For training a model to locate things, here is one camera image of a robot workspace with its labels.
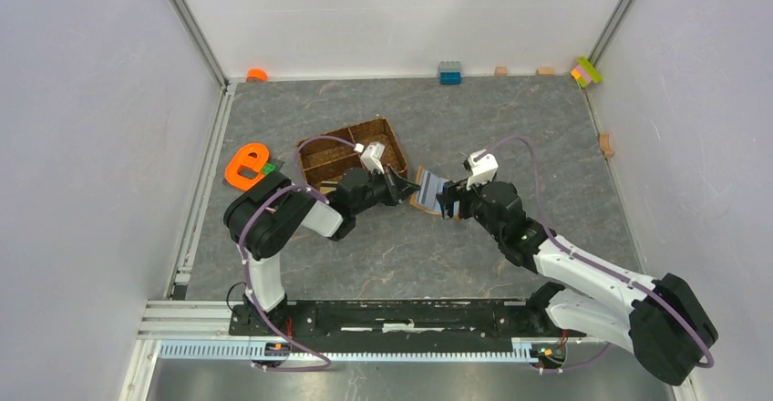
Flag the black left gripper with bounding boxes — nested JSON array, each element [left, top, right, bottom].
[[352, 163, 420, 216]]

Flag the blue cards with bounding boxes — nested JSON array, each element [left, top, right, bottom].
[[417, 170, 451, 215]]

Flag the yellow leather card holder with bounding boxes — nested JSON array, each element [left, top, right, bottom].
[[409, 166, 460, 221]]

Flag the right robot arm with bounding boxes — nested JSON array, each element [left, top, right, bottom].
[[437, 181, 718, 386]]

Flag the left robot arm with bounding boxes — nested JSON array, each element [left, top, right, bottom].
[[223, 167, 419, 335]]

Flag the brown woven basket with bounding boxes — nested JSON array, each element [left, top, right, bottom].
[[295, 118, 409, 189]]

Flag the blue grey toy bricks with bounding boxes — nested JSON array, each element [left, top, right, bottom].
[[438, 61, 463, 86]]

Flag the green toy brick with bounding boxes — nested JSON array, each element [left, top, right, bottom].
[[261, 161, 283, 175]]

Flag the curved wooden block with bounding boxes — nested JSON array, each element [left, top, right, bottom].
[[598, 132, 615, 159]]

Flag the orange letter shaped block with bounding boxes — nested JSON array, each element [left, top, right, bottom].
[[224, 143, 270, 191]]

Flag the green pink yellow bricks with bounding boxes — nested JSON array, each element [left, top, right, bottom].
[[570, 57, 603, 88]]

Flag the orange round cap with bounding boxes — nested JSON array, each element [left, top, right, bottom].
[[245, 68, 268, 82]]

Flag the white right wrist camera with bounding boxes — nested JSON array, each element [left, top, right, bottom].
[[463, 149, 499, 190]]

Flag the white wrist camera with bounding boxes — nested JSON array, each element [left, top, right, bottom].
[[463, 149, 499, 190], [354, 141, 386, 174]]

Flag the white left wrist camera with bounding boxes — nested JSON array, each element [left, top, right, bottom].
[[354, 141, 386, 174]]

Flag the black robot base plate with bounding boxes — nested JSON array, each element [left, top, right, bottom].
[[228, 298, 588, 355]]

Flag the aluminium frame rail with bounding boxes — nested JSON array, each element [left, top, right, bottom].
[[169, 0, 230, 89]]

